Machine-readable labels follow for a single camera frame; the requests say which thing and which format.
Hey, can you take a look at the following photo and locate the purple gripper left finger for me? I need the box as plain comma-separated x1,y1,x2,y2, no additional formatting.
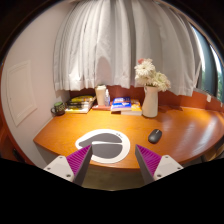
44,145,93,186

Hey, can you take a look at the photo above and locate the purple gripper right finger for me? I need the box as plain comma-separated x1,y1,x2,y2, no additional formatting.
135,145,182,185

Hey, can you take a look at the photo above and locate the dark grey computer mouse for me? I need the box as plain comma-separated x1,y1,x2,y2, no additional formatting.
148,129,162,144

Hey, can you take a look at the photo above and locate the white grey mouse pad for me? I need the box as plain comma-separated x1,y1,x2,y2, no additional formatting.
75,129,131,164

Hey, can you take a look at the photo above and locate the white ceramic vase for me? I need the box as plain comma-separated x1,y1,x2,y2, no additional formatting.
142,86,158,118

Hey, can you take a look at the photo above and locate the dark green mug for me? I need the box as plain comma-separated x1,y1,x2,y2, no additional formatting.
51,102,65,116

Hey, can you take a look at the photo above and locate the yellow book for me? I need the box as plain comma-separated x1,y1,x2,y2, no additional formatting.
121,99,142,116

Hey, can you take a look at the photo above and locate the stack of dark books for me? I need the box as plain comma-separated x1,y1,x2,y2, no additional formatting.
65,95,96,114

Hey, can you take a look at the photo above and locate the red small tray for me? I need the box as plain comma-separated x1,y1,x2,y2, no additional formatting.
92,105,111,111

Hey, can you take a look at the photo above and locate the blue book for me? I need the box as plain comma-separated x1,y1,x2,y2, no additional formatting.
111,97,131,112

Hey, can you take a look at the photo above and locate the clear sanitizer bottle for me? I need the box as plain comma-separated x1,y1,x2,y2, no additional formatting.
105,89,110,106

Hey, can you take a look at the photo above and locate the white flower bouquet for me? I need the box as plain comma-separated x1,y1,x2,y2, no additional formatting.
134,58,171,92

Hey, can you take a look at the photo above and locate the white curtain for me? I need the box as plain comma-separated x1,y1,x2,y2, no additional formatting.
54,0,201,96

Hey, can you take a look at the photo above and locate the white wall panel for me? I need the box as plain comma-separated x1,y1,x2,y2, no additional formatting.
7,61,37,126

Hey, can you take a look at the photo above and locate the window frame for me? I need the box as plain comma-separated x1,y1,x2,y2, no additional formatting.
193,27,224,102

